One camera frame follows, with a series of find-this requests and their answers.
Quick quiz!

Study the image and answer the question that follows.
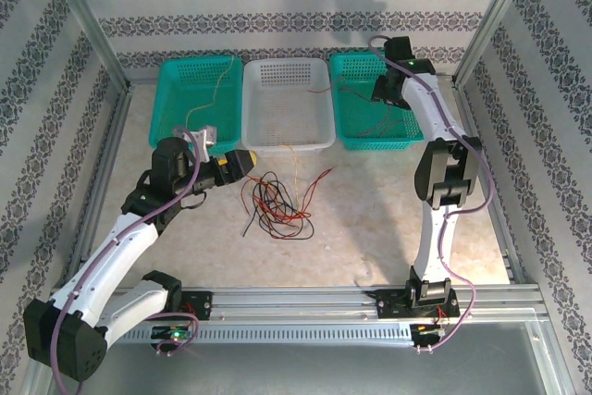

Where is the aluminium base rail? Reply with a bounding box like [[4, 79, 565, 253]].
[[50, 284, 542, 322]]

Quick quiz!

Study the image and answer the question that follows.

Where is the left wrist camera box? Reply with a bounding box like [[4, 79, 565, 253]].
[[184, 124, 218, 155]]

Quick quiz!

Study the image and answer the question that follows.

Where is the grey slotted cable duct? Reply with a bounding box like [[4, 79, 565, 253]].
[[124, 323, 415, 345]]

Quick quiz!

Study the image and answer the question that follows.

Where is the thin red cable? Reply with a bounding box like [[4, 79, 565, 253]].
[[252, 167, 335, 229], [240, 176, 306, 239], [308, 74, 409, 137]]

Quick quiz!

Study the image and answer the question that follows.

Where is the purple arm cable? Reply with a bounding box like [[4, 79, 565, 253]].
[[48, 125, 204, 387], [368, 35, 494, 354]]

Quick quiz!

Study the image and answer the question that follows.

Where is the green-lit controller board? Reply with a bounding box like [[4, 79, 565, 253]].
[[151, 326, 193, 341], [411, 323, 450, 339]]

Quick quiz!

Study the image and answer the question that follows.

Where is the white plastic perforated basket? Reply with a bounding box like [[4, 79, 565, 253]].
[[240, 56, 337, 158]]

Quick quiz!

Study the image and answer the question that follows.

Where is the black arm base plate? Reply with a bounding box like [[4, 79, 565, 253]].
[[368, 286, 460, 322], [178, 290, 215, 322]]

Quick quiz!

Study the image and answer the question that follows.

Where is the teal plastic perforated basket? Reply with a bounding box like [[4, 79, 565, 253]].
[[147, 56, 245, 158], [328, 51, 426, 152]]

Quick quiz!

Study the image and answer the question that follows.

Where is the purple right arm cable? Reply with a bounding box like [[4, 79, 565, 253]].
[[368, 35, 494, 354]]

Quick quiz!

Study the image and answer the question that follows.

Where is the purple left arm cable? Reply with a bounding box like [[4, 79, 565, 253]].
[[48, 125, 204, 387]]

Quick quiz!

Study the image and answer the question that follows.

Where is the aluminium side rail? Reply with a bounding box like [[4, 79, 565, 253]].
[[450, 75, 528, 285], [68, 84, 135, 285]]

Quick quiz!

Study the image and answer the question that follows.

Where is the aluminium frame post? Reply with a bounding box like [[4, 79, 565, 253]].
[[452, 0, 545, 89], [43, 0, 135, 91]]

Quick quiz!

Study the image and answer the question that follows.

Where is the grey metal sheet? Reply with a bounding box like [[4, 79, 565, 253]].
[[27, 320, 570, 395]]

